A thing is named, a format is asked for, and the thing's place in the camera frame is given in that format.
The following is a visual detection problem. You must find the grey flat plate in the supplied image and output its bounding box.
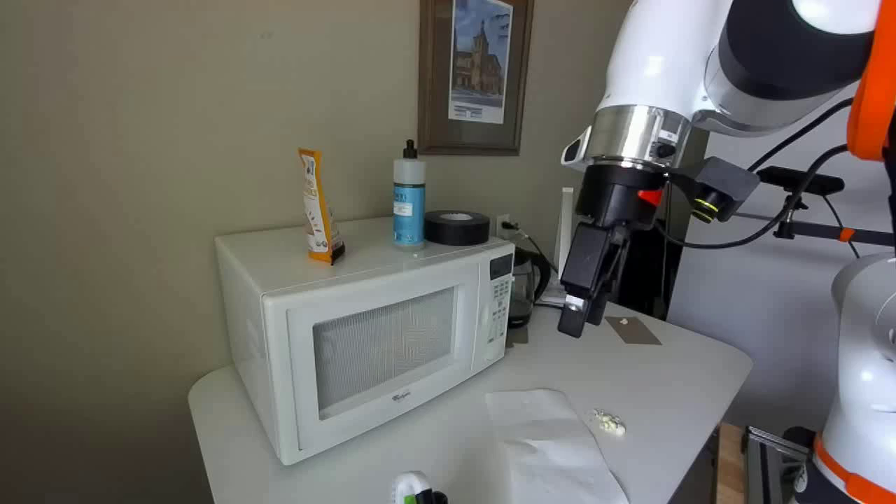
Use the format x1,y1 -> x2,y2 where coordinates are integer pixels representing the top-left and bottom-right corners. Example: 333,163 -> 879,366
602,315 -> 662,348

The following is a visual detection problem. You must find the robot mounting cart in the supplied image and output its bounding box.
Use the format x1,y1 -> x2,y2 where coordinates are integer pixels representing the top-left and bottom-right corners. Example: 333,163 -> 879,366
717,420 -> 816,504

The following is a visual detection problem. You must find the black cable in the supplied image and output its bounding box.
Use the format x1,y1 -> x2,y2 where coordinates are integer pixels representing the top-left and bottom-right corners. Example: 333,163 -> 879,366
741,96 -> 857,173
666,144 -> 851,252

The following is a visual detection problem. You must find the white paper towel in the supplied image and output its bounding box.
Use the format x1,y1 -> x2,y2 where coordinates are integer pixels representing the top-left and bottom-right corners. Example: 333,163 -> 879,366
482,383 -> 629,504

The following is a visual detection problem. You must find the black round bowl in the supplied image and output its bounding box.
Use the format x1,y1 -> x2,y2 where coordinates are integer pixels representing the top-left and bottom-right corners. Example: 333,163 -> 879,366
421,208 -> 493,249

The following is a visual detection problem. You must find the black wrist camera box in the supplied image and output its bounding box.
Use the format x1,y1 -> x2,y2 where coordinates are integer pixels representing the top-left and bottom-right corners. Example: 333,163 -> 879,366
686,155 -> 763,224

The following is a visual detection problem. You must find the glass kettle black handle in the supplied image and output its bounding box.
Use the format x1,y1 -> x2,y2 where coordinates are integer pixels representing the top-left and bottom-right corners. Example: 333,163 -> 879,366
507,232 -> 560,331

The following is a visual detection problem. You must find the white bottle blue label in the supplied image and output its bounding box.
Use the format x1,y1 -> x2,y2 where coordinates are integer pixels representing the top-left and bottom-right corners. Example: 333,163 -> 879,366
388,138 -> 428,252

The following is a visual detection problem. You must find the orange packet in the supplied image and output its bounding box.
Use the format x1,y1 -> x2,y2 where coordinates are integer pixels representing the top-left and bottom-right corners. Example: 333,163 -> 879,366
297,145 -> 349,268

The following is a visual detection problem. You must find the pale crumb pile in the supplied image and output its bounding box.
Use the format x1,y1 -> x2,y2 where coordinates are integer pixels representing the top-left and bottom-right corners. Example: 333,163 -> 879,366
591,407 -> 629,442

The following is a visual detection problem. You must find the brown framed wall picture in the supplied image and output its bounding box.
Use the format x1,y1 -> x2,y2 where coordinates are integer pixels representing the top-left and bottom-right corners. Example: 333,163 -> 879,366
414,0 -> 536,159

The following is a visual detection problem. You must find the white microwave oven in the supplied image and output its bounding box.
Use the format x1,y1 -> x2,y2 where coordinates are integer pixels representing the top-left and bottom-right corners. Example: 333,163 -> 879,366
211,217 -> 517,467

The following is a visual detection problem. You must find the black tripod stand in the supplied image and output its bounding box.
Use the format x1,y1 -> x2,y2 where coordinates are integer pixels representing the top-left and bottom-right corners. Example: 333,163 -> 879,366
753,163 -> 896,249

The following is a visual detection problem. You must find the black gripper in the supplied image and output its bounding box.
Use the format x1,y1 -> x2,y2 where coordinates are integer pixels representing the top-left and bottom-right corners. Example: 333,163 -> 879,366
554,163 -> 668,340

